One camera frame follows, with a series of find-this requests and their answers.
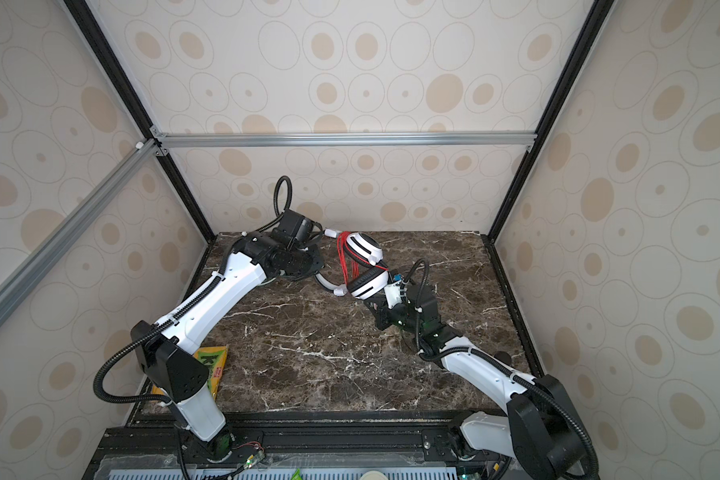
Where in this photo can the white black red headphones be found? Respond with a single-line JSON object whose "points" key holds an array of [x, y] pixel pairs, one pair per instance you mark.
{"points": [[361, 263]]}

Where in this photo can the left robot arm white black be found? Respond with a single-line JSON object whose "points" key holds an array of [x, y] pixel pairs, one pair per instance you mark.
{"points": [[186, 327]]}

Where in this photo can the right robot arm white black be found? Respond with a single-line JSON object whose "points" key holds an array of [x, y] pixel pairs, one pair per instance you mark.
{"points": [[504, 396]]}

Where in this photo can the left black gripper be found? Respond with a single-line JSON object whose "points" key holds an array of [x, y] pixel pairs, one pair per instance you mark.
{"points": [[317, 265]]}

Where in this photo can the horizontal aluminium frame bar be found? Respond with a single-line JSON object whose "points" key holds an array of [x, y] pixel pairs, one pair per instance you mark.
{"points": [[353, 139]]}

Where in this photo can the left diagonal aluminium frame bar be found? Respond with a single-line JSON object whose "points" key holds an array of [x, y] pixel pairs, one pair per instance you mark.
{"points": [[15, 289]]}

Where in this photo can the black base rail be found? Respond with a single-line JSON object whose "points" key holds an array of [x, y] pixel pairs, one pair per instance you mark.
{"points": [[299, 440]]}

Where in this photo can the yellow green snack bag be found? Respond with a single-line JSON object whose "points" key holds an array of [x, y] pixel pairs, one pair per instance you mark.
{"points": [[213, 366]]}

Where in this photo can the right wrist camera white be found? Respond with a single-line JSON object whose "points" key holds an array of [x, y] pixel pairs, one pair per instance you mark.
{"points": [[395, 291]]}

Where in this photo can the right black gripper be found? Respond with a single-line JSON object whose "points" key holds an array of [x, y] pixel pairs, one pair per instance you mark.
{"points": [[381, 317]]}

